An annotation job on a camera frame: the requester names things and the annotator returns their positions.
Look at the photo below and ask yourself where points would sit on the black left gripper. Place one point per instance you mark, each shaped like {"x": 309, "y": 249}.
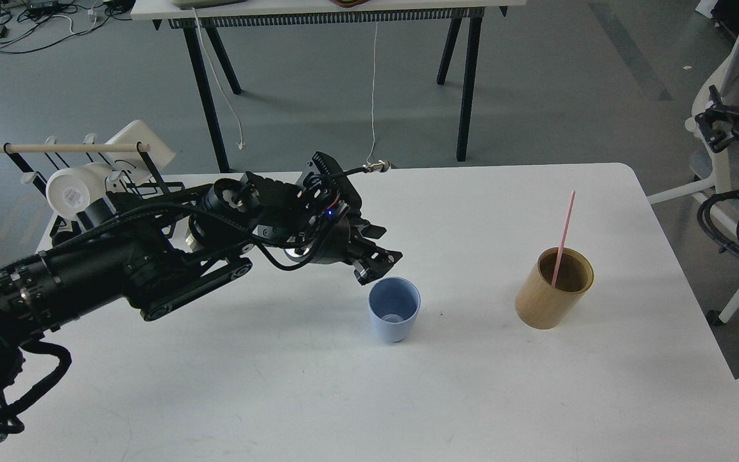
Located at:
{"x": 315, "y": 220}

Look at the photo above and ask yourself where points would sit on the light blue plastic cup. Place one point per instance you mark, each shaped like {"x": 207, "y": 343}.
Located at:
{"x": 394, "y": 304}

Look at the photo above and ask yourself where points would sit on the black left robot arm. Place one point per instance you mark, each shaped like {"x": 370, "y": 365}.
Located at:
{"x": 161, "y": 253}

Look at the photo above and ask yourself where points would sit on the white cup on rack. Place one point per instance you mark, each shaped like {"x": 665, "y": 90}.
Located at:
{"x": 70, "y": 191}

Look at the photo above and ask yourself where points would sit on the white office chair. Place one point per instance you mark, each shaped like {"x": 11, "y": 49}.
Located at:
{"x": 735, "y": 128}

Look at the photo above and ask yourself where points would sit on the tan wooden cylinder holder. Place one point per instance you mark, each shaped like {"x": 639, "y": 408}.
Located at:
{"x": 547, "y": 296}

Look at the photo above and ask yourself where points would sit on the black wire dish rack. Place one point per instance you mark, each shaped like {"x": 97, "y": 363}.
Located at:
{"x": 137, "y": 158}

